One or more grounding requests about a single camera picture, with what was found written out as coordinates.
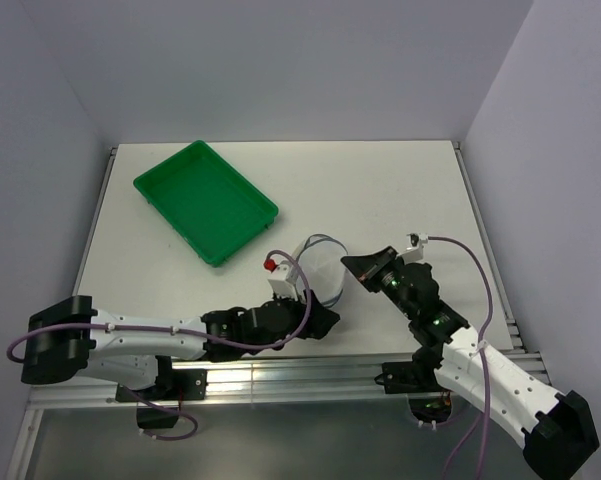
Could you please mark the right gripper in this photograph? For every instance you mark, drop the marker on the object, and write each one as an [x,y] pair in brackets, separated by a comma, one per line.
[365,266]

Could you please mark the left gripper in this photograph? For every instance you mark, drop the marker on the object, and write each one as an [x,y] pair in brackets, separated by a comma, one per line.
[320,321]

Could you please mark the white mesh laundry bag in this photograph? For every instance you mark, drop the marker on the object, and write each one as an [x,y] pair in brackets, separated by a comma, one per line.
[319,257]

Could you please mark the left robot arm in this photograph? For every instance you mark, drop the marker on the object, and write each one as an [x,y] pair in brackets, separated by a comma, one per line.
[73,338]

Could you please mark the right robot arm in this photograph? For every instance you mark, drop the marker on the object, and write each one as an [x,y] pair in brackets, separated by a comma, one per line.
[554,430]

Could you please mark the green plastic tray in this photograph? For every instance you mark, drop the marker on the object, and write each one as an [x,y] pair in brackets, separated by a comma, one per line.
[210,204]

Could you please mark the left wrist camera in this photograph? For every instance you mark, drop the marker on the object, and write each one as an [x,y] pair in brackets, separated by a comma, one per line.
[284,274]

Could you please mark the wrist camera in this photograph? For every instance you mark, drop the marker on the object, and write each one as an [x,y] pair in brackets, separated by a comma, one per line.
[415,250]
[284,274]

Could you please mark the aluminium frame rail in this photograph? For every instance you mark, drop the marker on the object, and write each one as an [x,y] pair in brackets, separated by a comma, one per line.
[251,381]

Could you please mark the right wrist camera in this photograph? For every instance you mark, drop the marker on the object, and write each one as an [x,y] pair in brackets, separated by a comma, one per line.
[415,250]

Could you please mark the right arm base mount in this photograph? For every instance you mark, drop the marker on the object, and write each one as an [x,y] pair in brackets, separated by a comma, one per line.
[418,376]

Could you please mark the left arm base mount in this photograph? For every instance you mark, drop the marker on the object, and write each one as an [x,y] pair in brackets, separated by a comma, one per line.
[178,386]

